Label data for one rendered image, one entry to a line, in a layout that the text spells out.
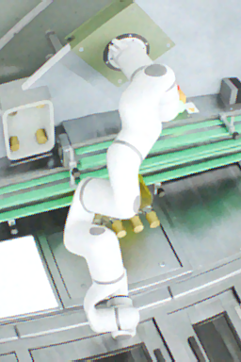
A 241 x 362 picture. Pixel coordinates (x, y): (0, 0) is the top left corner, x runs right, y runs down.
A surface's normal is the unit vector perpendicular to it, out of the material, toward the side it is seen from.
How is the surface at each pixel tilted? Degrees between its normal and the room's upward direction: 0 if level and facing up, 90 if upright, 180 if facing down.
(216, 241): 91
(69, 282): 90
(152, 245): 90
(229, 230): 91
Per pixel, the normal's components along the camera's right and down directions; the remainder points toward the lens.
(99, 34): 0.34, 0.72
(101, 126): 0.04, -0.67
